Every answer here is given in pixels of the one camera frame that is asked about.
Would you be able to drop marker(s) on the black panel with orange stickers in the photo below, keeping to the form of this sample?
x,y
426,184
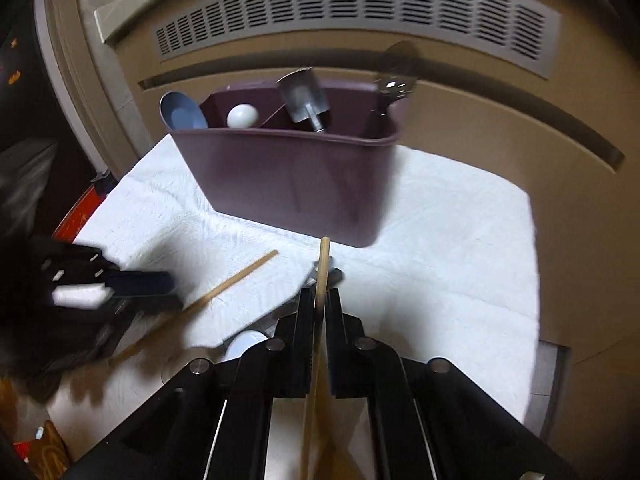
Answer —
x,y
20,60

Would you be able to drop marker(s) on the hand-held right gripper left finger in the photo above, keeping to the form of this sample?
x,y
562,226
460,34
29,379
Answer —
x,y
305,340

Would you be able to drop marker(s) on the grey spoon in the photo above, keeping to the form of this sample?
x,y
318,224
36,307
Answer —
x,y
302,95

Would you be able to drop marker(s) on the blue plastic rice spoon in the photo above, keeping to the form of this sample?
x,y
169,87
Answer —
x,y
180,110

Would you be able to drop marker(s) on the purple plastic bin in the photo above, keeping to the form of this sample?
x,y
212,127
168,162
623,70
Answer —
x,y
290,185

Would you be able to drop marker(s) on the metal spoon with white knob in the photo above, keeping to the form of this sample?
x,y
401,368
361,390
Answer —
x,y
242,116

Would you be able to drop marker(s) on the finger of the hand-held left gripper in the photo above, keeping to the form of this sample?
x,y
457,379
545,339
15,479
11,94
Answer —
x,y
150,304
145,283

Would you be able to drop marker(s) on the white textured towel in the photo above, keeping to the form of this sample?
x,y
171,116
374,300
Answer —
x,y
450,260

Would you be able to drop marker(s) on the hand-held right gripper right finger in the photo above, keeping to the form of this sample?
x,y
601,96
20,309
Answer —
x,y
336,345

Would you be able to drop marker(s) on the wooden chopstick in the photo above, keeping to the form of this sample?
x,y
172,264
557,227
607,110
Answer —
x,y
324,260
230,280

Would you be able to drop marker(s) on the large grey vent grille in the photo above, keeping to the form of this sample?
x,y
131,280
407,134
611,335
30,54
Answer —
x,y
350,5

